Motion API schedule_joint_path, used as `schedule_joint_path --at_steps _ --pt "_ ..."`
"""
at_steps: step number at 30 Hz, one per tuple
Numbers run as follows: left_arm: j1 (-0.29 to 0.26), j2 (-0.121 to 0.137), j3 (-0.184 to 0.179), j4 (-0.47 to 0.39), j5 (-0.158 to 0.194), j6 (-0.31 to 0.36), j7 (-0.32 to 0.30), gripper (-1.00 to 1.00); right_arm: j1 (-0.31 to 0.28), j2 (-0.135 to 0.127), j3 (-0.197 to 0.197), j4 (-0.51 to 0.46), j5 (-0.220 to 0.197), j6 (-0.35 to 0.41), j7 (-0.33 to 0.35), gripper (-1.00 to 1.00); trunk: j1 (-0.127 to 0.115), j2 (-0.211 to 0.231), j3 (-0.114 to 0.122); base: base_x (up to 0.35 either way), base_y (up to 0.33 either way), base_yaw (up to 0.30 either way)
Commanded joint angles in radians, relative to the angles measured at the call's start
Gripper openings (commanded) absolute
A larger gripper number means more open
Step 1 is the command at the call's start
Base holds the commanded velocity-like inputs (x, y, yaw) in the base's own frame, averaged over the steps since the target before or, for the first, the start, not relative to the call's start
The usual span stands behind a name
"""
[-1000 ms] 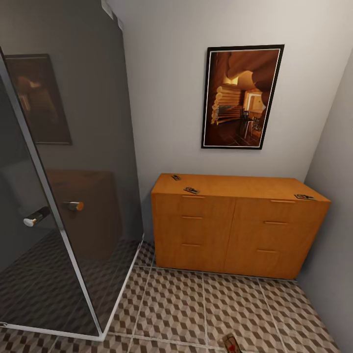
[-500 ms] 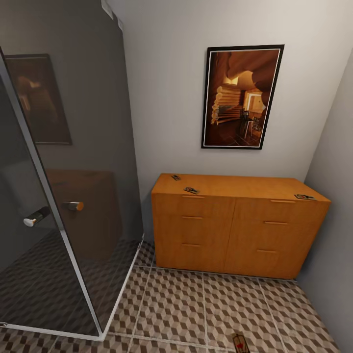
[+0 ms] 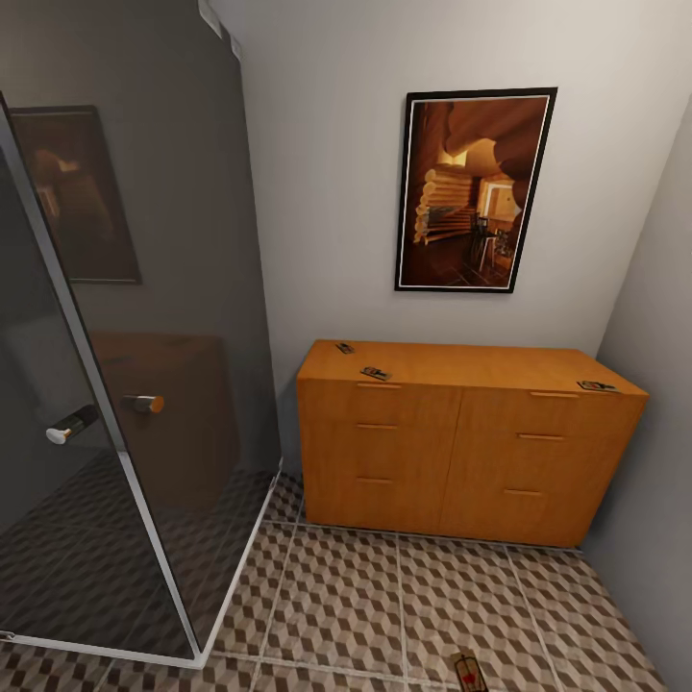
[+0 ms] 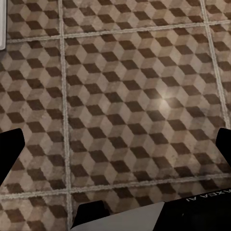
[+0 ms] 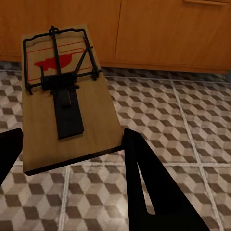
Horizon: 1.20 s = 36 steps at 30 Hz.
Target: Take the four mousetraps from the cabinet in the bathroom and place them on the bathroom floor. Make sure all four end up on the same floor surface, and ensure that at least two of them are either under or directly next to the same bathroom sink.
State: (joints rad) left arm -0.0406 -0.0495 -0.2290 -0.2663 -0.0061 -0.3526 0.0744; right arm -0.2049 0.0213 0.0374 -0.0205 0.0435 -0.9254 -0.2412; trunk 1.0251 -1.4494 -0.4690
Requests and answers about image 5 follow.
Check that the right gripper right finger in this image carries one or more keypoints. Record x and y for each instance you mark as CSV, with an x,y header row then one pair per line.
x,y
174,212

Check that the cabinet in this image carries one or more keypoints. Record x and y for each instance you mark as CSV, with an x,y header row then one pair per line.
x,y
169,35

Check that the mousetrap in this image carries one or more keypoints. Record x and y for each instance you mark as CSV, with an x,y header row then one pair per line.
x,y
68,113

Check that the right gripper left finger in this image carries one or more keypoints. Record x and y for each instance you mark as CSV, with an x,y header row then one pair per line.
x,y
11,145

